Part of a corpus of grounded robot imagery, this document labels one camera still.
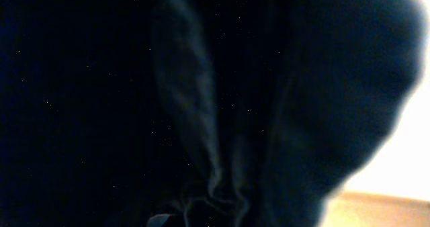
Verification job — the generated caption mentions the dark blue shorts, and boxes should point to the dark blue shorts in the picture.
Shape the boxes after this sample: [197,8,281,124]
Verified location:
[1,0,425,226]

